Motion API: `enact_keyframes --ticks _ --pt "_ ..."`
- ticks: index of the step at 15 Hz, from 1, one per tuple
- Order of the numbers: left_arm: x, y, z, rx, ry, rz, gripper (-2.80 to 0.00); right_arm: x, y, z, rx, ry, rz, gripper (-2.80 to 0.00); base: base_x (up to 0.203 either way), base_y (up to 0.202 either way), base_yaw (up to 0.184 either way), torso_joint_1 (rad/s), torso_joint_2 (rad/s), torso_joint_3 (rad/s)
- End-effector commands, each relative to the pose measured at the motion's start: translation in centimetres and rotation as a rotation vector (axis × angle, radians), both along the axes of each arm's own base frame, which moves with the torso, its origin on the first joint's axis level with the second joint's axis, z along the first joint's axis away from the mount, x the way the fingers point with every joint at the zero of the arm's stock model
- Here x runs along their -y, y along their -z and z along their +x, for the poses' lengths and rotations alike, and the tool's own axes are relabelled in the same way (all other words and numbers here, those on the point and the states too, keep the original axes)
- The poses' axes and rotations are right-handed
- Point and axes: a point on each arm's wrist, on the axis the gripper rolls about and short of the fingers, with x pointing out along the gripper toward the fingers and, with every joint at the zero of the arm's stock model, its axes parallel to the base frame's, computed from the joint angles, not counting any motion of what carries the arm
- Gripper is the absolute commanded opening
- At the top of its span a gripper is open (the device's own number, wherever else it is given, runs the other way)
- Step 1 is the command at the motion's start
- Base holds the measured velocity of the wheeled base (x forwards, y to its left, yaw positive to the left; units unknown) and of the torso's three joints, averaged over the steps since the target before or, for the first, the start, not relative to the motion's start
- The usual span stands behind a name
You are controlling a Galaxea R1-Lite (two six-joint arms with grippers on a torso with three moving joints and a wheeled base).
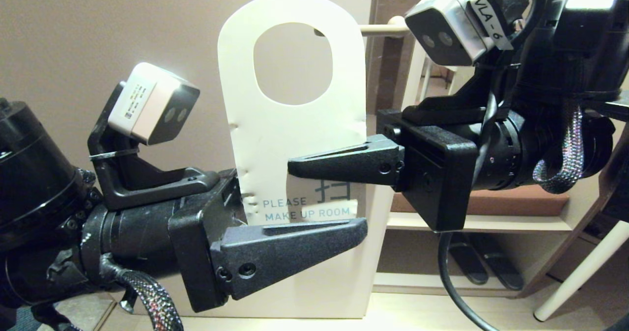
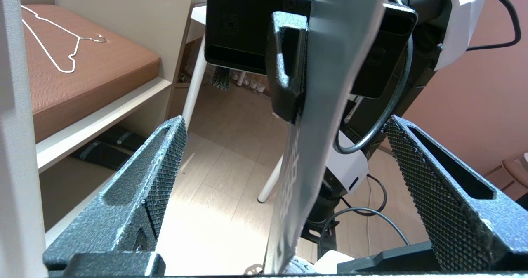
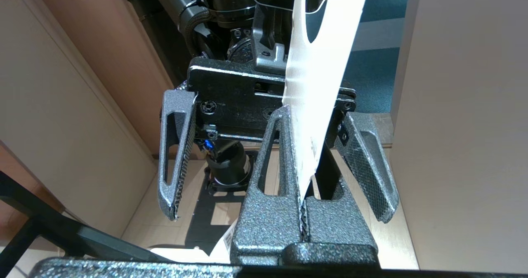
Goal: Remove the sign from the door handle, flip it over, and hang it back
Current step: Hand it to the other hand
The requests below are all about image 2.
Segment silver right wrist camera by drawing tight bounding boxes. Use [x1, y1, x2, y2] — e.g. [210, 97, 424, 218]
[433, 0, 488, 71]

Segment brown bench seat cushion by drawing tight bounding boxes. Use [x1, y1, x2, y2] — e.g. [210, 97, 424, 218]
[20, 4, 160, 143]

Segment thin black wall cable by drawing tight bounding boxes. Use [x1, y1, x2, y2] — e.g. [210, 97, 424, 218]
[452, 0, 521, 51]

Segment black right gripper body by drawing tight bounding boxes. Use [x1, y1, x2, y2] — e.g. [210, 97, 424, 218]
[204, 0, 418, 100]

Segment white bench seat board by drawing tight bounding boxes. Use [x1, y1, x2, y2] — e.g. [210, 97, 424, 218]
[36, 77, 172, 173]

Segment black slipper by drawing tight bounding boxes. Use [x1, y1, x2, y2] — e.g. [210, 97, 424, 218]
[99, 125, 147, 151]
[70, 141, 128, 171]

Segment white table leg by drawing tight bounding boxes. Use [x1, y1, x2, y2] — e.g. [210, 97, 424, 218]
[181, 35, 207, 124]
[258, 154, 289, 203]

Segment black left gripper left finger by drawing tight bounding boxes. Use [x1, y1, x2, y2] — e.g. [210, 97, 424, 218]
[41, 116, 188, 270]

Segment smooth black right arm cable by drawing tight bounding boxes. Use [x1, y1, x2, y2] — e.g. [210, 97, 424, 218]
[333, 35, 414, 155]

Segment brown wooden chair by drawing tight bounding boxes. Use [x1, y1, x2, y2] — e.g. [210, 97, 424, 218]
[485, 152, 528, 200]

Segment white robot torso panel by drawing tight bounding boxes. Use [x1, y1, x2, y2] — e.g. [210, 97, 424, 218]
[326, 130, 370, 195]

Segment beige room door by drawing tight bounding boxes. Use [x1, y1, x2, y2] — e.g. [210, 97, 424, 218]
[0, 0, 47, 278]

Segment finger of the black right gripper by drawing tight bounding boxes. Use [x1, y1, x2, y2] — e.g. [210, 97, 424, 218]
[266, 12, 310, 125]

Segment white wire clothes hanger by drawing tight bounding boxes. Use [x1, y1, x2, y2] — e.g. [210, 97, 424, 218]
[21, 5, 107, 73]

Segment blue and white door hanger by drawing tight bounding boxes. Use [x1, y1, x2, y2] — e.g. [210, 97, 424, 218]
[264, 0, 392, 275]

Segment thin black floor cable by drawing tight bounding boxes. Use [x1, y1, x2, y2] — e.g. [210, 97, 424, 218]
[320, 173, 410, 245]

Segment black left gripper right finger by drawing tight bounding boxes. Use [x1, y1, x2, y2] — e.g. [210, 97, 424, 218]
[386, 115, 528, 273]

